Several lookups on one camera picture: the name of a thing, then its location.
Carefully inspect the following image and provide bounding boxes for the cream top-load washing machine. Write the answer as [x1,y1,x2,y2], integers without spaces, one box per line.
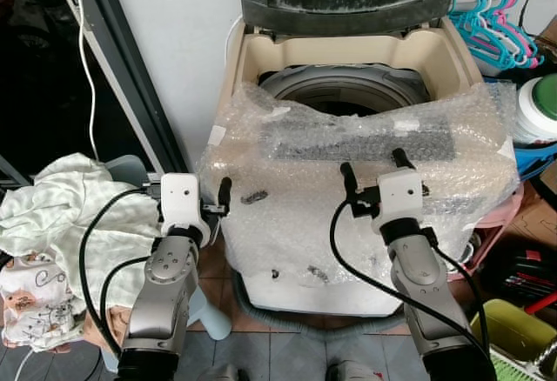
[222,11,523,318]

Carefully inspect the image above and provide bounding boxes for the cyan plastic clothes hanger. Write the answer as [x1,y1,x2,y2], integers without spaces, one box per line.
[447,0,516,70]

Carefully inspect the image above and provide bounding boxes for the pink plastic clothes hanger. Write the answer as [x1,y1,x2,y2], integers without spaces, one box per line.
[491,0,547,69]

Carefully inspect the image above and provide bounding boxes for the black washer control panel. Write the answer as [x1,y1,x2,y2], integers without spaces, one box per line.
[261,116,459,164]

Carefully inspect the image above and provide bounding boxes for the clear bubble wrap sheet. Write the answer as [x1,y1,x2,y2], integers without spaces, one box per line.
[196,80,523,283]

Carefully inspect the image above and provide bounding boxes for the pink plastic basin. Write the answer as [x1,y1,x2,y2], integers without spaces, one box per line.
[460,180,528,271]

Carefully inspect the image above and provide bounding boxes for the blue plastic basin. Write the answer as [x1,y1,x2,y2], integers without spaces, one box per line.
[481,76,557,180]

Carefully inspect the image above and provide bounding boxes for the white jar with green lid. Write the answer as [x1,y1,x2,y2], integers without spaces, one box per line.
[512,72,557,148]

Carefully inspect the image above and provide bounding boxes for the large brown cardboard box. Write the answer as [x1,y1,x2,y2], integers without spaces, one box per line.
[503,163,557,253]

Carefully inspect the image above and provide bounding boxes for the brown cloth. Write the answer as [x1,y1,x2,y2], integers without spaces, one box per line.
[106,305,133,349]

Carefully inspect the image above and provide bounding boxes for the pale green white cloth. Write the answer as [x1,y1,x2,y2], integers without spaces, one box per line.
[0,152,168,314]

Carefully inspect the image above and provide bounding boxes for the grey left robot foot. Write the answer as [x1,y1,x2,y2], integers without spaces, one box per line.
[198,363,241,381]

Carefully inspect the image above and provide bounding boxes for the grey robot foot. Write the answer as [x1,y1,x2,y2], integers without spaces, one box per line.
[198,363,241,381]
[325,359,382,381]

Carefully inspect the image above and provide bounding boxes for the black and red toolbox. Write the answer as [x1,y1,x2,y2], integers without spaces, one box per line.
[486,240,557,314]

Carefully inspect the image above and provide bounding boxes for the grey right robot foot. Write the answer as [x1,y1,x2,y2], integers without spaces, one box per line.
[325,359,382,381]

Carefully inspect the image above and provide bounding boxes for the small brown cardboard box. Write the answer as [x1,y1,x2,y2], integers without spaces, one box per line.
[534,14,557,70]

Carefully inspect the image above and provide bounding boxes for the yellow-green plastic dustpan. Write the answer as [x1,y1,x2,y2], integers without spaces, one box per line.
[468,297,557,381]

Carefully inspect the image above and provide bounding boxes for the white patterned garment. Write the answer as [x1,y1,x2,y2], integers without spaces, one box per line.
[0,254,90,352]

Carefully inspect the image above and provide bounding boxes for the green bristle broom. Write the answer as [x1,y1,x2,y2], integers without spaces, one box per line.
[486,344,557,381]

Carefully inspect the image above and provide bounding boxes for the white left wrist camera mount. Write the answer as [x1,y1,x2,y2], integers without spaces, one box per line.
[158,172,212,248]

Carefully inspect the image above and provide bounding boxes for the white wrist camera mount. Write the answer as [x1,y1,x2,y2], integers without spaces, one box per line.
[158,172,212,248]
[372,168,428,237]

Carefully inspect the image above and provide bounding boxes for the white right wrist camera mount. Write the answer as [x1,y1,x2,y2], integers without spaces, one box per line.
[372,168,428,237]

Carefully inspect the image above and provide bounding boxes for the grey washer drum ring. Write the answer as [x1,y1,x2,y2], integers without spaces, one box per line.
[258,63,434,119]

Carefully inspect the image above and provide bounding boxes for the long black left arm cable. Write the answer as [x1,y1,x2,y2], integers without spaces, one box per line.
[77,184,164,349]

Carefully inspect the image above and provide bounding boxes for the short black left arm cable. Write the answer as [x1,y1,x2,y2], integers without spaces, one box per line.
[99,254,151,358]

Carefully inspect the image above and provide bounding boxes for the short black arm cable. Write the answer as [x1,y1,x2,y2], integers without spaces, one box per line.
[99,254,151,358]
[433,240,490,349]

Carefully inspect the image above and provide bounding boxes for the short black right arm cable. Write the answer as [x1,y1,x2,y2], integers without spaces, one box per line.
[433,240,490,349]

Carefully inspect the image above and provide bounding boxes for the dark door frame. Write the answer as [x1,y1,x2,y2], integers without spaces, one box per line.
[73,0,190,175]

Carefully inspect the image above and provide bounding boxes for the white wall cable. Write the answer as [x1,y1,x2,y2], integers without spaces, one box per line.
[67,0,102,161]

